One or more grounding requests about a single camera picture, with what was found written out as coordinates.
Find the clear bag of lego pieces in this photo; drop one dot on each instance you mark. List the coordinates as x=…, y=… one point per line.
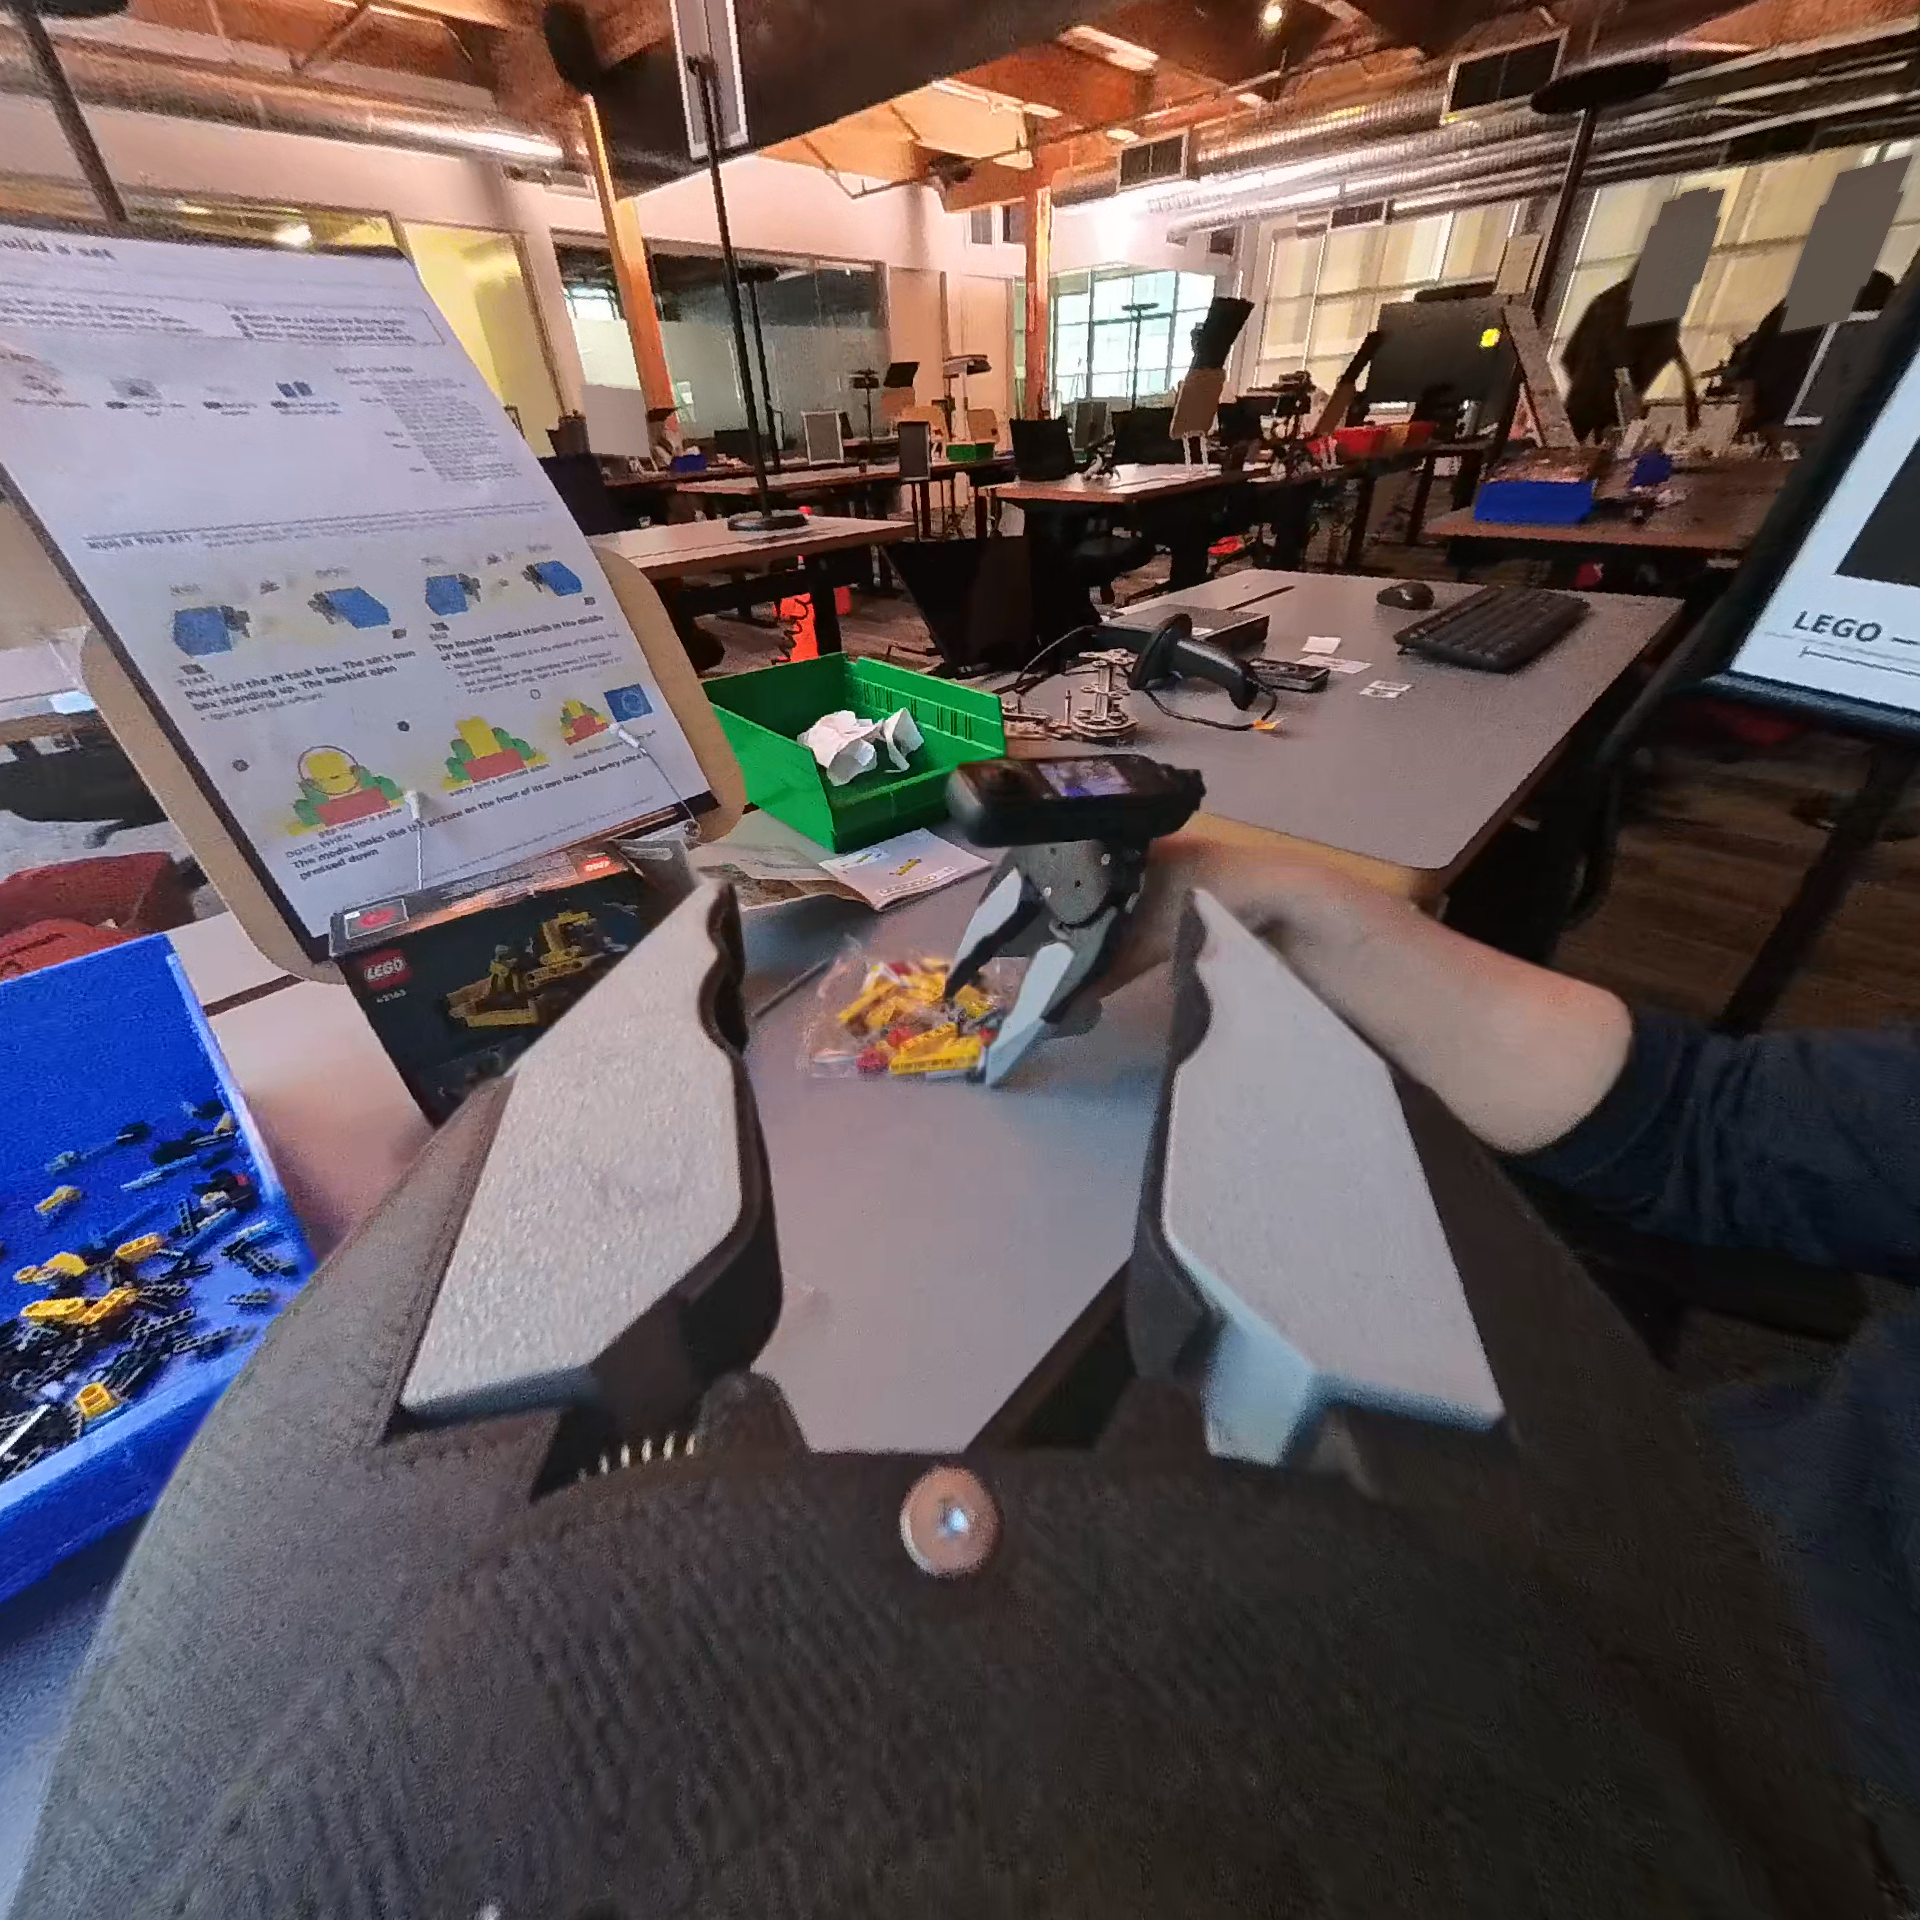
x=899, y=1027

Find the small wooden model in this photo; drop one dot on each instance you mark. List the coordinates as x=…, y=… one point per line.
x=1089, y=706

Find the person's right hand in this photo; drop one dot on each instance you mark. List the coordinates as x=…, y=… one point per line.
x=1246, y=887

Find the green plastic bin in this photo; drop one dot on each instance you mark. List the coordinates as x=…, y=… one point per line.
x=781, y=765

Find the white sign in black frame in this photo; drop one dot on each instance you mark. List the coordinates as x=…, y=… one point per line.
x=1846, y=598

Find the crumpled white paper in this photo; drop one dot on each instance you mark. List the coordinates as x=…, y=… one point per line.
x=855, y=744

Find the orange traffic cone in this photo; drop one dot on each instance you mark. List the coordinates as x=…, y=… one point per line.
x=806, y=632

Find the black computer monitor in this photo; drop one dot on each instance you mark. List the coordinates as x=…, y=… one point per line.
x=1432, y=360

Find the black floor stand pole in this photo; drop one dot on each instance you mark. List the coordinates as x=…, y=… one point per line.
x=736, y=303

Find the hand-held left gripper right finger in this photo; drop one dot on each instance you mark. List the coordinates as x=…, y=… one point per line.
x=1305, y=1199

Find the black barcode scanner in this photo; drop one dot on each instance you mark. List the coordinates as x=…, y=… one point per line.
x=1162, y=646

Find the lego set cardboard box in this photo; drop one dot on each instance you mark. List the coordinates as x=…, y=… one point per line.
x=453, y=990

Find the lego instruction booklet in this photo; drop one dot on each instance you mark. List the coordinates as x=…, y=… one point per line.
x=899, y=867

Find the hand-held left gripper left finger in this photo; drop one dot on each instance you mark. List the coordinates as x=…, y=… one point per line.
x=598, y=1187

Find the person's right forearm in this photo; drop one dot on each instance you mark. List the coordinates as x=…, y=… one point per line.
x=1501, y=1036

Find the small black device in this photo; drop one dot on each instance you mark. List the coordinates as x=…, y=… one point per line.
x=1286, y=674

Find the cardboard instruction board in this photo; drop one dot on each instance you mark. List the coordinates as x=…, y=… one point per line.
x=301, y=525

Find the pile of loose lego pieces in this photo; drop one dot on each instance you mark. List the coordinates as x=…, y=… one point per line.
x=89, y=1303

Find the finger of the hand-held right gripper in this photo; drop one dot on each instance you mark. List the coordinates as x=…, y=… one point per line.
x=1059, y=990
x=990, y=933

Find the black keyboard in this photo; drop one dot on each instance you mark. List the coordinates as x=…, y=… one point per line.
x=1494, y=629

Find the blue plastic bin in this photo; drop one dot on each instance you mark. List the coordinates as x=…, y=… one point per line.
x=89, y=1049

